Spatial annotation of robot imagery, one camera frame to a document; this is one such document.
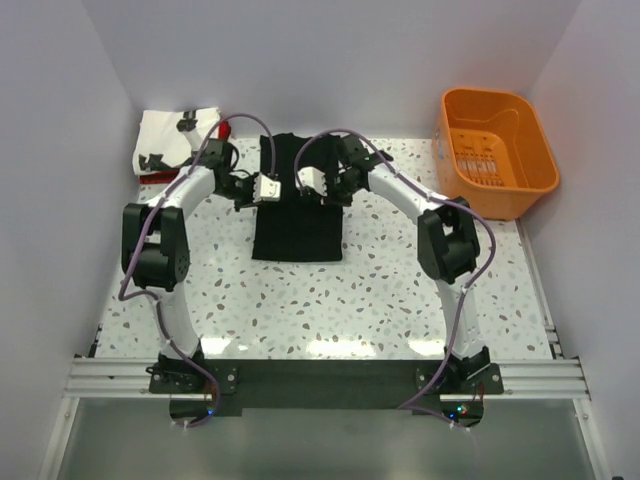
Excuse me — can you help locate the black t shirt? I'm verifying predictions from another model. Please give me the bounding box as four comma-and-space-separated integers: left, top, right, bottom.
252, 133, 343, 263

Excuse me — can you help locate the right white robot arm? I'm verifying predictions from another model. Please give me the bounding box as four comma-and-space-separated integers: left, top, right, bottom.
304, 130, 497, 395

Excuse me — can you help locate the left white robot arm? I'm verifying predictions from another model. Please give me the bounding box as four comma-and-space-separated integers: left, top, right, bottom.
118, 140, 256, 395

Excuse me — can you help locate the folded white printed t shirt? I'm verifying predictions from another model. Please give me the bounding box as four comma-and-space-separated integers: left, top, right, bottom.
132, 107, 221, 176

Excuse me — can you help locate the orange plastic basket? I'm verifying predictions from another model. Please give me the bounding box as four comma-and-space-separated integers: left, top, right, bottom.
432, 88, 560, 221

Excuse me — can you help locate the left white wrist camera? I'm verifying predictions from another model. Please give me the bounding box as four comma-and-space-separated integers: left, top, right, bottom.
253, 174, 282, 204

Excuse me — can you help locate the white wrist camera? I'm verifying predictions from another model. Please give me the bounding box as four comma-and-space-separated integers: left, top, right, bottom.
296, 167, 327, 197
253, 174, 282, 204

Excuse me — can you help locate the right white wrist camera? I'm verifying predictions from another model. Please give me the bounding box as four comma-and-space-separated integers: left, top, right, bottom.
296, 167, 327, 197

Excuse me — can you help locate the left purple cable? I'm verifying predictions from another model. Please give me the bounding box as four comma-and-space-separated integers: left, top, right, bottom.
118, 112, 281, 429

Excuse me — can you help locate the purple cable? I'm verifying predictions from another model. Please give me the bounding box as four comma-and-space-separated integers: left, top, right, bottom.
293, 128, 497, 416
118, 112, 281, 429

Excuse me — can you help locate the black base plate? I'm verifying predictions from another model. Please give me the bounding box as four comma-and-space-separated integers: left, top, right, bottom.
149, 357, 504, 419

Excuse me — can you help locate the aluminium rail frame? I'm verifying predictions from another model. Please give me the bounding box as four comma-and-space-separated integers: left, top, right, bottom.
39, 219, 616, 480

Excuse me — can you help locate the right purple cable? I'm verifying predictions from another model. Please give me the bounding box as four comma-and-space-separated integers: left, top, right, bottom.
293, 128, 497, 416

